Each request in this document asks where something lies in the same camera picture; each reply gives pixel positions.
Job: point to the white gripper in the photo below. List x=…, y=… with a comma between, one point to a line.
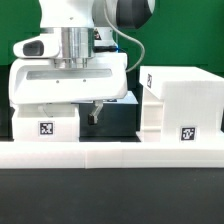
x=37, y=81

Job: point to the white front drawer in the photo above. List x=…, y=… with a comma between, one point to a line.
x=28, y=125

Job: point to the white drawer cabinet box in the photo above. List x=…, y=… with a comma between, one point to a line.
x=181, y=105

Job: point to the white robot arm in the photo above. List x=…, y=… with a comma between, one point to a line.
x=74, y=58

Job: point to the white marker sheet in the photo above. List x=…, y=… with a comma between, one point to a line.
x=128, y=99

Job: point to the white L-shaped fence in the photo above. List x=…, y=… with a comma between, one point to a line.
x=96, y=155

